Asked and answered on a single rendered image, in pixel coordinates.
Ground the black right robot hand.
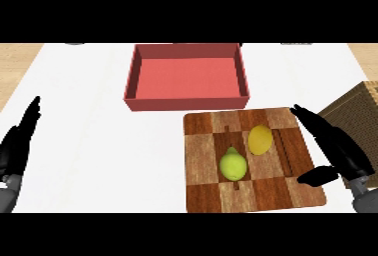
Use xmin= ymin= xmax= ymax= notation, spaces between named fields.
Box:
xmin=288 ymin=103 xmax=377 ymax=188

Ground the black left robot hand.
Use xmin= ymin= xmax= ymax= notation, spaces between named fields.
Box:
xmin=0 ymin=95 xmax=43 ymax=178

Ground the yellow lemon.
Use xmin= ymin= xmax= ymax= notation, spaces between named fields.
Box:
xmin=247 ymin=124 xmax=275 ymax=157

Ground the checkered wooden cutting board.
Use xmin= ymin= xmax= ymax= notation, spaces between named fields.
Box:
xmin=182 ymin=106 xmax=328 ymax=214

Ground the red cardboard box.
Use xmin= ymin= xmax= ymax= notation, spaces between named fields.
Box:
xmin=123 ymin=43 xmax=252 ymax=113

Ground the green pear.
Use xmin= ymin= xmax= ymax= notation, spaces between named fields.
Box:
xmin=219 ymin=146 xmax=250 ymax=182

